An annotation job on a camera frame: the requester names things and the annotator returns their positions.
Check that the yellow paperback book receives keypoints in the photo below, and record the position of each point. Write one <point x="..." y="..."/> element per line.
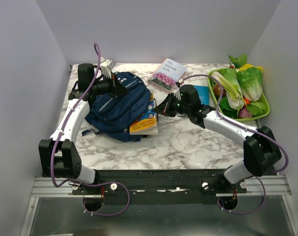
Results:
<point x="147" y="123"/>

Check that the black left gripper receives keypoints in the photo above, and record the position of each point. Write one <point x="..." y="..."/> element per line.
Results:
<point x="117" y="87"/>

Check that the white green bok choy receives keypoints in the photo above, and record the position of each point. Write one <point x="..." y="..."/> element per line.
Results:
<point x="233" y="100"/>

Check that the black mounting rail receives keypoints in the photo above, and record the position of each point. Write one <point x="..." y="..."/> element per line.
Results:
<point x="156" y="187"/>

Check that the white book with pink roses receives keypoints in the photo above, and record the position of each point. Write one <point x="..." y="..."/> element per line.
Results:
<point x="167" y="75"/>

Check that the brown round fruit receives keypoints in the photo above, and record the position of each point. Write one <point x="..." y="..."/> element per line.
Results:
<point x="217" y="90"/>

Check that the teal blue hardcover book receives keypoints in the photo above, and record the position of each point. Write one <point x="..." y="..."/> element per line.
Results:
<point x="203" y="93"/>

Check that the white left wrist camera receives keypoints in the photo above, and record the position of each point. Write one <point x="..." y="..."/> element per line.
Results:
<point x="106" y="66"/>

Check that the purple onion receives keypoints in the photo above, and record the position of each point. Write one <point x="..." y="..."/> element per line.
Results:
<point x="244" y="113"/>

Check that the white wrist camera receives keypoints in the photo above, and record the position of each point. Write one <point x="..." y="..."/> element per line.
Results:
<point x="106" y="66"/>
<point x="178" y="84"/>

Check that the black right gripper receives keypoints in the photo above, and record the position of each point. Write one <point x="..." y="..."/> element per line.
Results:
<point x="164" y="106"/>

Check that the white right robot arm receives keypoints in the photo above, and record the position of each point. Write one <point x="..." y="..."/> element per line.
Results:
<point x="261" y="151"/>

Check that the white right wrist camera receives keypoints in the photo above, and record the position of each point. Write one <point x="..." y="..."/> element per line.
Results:
<point x="178" y="84"/>

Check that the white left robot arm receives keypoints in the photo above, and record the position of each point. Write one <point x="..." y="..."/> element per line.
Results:
<point x="58" y="154"/>

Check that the green plastic vegetable tray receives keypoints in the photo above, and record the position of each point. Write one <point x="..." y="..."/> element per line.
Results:
<point x="259" y="108"/>

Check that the green lettuce head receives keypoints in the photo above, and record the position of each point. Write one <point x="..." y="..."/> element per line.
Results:
<point x="250" y="81"/>

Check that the navy blue student backpack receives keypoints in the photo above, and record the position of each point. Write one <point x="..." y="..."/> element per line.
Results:
<point x="113" y="116"/>

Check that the aluminium frame rail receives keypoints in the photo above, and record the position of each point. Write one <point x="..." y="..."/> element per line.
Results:
<point x="52" y="211"/>

